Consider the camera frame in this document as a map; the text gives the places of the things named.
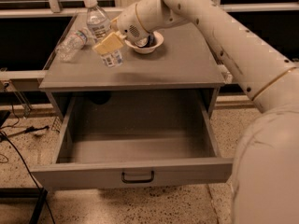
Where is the grey metal cabinet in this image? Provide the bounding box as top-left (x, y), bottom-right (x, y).
top-left (39, 10), bottom-right (226, 133)

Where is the open grey top drawer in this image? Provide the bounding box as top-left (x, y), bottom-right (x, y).
top-left (32, 91), bottom-right (232, 189)

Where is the black cable on floor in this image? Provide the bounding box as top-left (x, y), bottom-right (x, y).
top-left (0, 103), bottom-right (56, 224)

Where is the black stand base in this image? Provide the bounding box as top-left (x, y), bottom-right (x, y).
top-left (0, 188), bottom-right (48, 224)

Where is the crushed dark soda can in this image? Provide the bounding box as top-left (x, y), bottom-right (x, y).
top-left (135, 33), bottom-right (155, 48)

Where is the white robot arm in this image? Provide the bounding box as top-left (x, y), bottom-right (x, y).
top-left (93, 0), bottom-right (299, 224)

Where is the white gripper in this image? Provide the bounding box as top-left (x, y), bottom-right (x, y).
top-left (93, 3), bottom-right (150, 55)

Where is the metal window railing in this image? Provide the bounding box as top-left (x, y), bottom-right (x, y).
top-left (0, 0), bottom-right (299, 93)

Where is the black drawer handle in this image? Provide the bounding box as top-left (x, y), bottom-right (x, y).
top-left (121, 171), bottom-right (155, 184)

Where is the clear plastic water bottle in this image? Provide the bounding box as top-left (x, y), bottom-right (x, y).
top-left (83, 0), bottom-right (123, 68)

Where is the lying clear plastic bottle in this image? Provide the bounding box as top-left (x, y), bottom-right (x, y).
top-left (55, 28), bottom-right (88, 63)

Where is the white ceramic bowl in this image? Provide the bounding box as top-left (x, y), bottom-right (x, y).
top-left (125, 32), bottom-right (164, 54)

